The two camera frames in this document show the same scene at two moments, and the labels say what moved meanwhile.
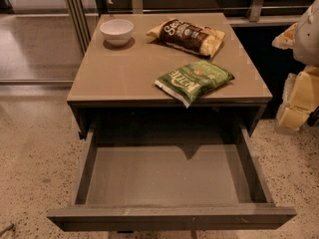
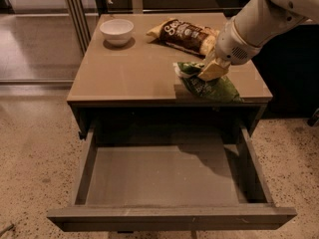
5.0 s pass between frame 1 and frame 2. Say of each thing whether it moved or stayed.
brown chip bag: stayed
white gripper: moved
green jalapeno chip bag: moved
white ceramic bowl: stayed
